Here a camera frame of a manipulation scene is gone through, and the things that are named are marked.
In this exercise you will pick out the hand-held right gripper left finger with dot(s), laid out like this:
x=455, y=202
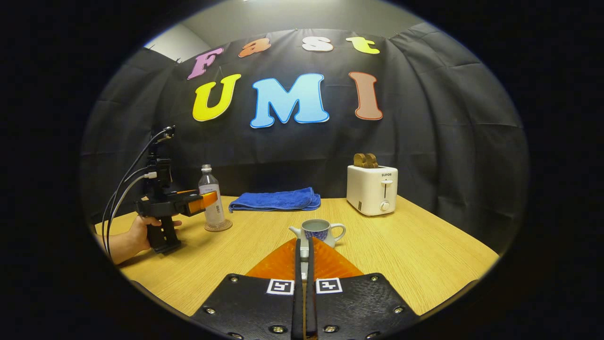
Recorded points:
x=250, y=307

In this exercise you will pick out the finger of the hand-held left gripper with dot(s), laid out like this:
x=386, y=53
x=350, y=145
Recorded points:
x=188, y=192
x=200, y=202

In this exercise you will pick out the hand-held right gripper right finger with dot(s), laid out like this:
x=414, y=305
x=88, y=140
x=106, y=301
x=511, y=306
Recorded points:
x=358, y=307

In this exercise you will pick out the clear plastic water bottle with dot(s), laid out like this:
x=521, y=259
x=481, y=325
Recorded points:
x=212, y=208

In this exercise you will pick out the round brown coaster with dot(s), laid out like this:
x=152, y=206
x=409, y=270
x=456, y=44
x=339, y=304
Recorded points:
x=225, y=225

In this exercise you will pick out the white blue teacup lid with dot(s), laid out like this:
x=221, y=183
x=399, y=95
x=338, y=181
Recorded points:
x=305, y=264

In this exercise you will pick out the white blue teacup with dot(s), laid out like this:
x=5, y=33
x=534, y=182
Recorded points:
x=325, y=232

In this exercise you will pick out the folded blue towel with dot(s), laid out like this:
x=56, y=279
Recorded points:
x=276, y=200

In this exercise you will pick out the white toaster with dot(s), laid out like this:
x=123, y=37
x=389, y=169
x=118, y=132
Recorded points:
x=370, y=191

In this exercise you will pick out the brown bread slice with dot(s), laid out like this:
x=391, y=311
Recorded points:
x=372, y=161
x=360, y=160

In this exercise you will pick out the black backdrop cloth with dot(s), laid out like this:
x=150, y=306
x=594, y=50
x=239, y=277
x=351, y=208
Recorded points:
x=424, y=132

